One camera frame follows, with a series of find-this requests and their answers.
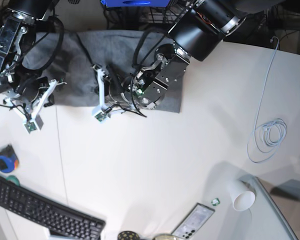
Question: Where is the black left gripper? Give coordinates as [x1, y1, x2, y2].
[93, 64, 123, 97]

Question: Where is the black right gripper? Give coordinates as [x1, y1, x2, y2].
[37, 76, 65, 108]

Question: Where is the grey t-shirt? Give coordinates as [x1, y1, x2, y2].
[21, 29, 190, 115]

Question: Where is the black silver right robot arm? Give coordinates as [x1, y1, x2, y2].
[0, 0, 65, 106]

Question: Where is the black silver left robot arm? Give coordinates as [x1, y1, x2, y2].
[92, 0, 277, 122]

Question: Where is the blue black tape measure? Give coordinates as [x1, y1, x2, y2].
[0, 144, 20, 174]

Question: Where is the green tape roll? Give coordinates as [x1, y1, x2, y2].
[6, 175, 20, 187]

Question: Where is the black computer keyboard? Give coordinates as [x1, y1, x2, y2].
[0, 176, 106, 240]

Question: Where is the black dotted round lid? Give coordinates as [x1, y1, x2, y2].
[117, 231, 141, 240]

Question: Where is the small green white packet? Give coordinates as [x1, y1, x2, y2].
[211, 197, 221, 207]

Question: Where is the smartphone with clear case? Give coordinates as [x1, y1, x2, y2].
[171, 203, 215, 240]

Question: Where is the olive round container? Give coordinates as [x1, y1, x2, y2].
[152, 233, 177, 240]

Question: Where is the white paper cup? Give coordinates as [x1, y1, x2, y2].
[227, 180, 256, 212]

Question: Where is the glass side table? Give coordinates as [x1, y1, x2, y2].
[233, 175, 300, 240]

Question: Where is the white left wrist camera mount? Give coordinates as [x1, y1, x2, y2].
[90, 64, 131, 124]

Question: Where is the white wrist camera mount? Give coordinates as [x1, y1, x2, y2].
[90, 64, 131, 124]
[3, 77, 67, 135]

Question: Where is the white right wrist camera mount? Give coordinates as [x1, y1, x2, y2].
[3, 77, 67, 135]

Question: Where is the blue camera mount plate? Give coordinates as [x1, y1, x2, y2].
[100, 0, 170, 8]

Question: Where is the white coiled charging cable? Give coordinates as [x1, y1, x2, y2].
[246, 36, 288, 164]

